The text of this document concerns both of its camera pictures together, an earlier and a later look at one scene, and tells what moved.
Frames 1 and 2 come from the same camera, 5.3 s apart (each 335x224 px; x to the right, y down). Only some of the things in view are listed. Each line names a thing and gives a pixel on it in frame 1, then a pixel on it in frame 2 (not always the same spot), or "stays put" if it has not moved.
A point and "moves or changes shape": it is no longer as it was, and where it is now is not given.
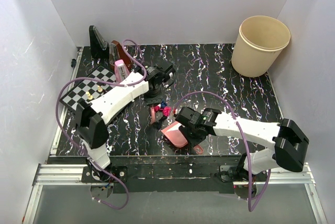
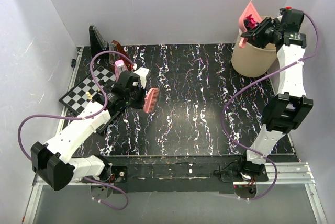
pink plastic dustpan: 172,132 to 249,9
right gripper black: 192,142 to 254,35
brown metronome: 116,52 stays put
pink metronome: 121,71 stays put
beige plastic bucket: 260,42 stays put
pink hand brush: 152,115 moves or changes shape
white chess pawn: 90,97 stays put
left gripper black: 155,100 to 139,104
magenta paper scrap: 157,109 to 252,23
